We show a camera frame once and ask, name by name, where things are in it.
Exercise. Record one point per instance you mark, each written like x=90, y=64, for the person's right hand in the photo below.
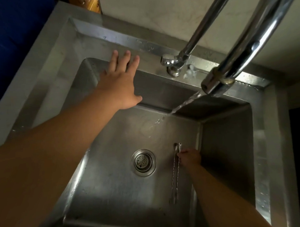
x=190, y=157

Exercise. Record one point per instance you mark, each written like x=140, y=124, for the person's left hand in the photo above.
x=118, y=86

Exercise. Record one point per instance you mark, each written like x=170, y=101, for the person's left little finger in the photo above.
x=103, y=74

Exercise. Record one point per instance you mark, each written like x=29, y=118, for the person's left thumb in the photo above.
x=136, y=101

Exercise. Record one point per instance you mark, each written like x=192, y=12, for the person's right fingers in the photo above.
x=181, y=156

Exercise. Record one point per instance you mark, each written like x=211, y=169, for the person's left middle finger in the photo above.
x=124, y=60

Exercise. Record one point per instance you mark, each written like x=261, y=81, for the metal kitchen tongs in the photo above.
x=176, y=175

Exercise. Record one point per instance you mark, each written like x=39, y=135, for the person's right forearm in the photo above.
x=224, y=202

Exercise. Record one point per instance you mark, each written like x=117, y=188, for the person's left forearm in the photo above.
x=48, y=155

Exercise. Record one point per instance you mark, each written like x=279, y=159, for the round metal drain strainer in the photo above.
x=143, y=163

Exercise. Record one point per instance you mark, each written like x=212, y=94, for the running water stream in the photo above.
x=184, y=105

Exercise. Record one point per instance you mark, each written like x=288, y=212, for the yellow container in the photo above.
x=88, y=2

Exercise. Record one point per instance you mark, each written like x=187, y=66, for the stainless steel sink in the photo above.
x=123, y=199

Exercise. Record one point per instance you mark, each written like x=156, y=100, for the chrome gooseneck faucet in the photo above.
x=250, y=42

